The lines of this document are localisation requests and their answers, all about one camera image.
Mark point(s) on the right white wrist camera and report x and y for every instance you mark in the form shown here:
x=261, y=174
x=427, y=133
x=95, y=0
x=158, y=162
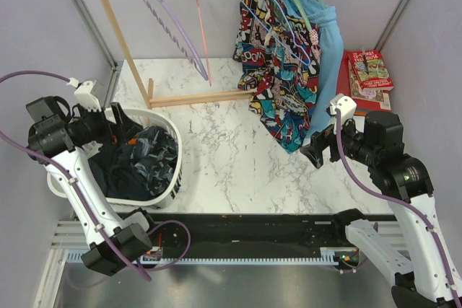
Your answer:
x=345, y=104

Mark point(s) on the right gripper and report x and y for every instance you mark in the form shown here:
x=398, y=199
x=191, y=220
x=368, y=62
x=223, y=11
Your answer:
x=321, y=139

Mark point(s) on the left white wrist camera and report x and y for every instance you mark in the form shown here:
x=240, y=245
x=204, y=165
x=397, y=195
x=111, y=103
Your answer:
x=87, y=95

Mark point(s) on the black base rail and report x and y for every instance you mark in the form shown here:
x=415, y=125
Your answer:
x=246, y=236

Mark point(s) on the light blue wire hanger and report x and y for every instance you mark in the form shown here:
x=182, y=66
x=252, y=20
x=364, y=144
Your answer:
x=273, y=34

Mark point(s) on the wooden clothes rack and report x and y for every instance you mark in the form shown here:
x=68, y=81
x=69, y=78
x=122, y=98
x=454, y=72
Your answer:
x=147, y=94

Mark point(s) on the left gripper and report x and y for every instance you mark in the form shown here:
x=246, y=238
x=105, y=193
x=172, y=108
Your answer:
x=110, y=133

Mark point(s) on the light blue shorts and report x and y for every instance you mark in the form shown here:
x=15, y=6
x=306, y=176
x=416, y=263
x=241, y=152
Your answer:
x=332, y=49

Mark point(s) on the purple plastic hanger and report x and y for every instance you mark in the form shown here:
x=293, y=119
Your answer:
x=188, y=50

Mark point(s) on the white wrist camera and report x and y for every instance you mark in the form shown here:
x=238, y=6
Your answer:
x=87, y=95
x=345, y=104

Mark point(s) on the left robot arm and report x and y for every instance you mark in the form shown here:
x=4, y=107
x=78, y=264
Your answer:
x=56, y=141

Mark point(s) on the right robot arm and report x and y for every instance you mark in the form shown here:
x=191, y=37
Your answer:
x=376, y=161

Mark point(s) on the red illustrated book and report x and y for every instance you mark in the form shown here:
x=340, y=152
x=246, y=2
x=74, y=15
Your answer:
x=370, y=71

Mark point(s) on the large red book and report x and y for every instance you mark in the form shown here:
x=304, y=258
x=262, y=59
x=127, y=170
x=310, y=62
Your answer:
x=366, y=101

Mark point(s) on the dark navy garment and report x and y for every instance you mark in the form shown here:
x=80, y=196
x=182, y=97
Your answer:
x=116, y=175

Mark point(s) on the pink wire hanger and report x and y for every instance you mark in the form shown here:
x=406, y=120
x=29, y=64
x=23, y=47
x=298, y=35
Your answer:
x=204, y=43

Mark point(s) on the colourful comic-print shorts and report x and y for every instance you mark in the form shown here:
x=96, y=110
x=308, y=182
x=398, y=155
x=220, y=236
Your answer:
x=284, y=90

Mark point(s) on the white laundry basket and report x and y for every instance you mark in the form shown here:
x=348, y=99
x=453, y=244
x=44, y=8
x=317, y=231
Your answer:
x=146, y=118

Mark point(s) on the dark leaf-print shorts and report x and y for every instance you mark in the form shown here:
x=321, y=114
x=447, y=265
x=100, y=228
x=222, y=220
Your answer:
x=155, y=156

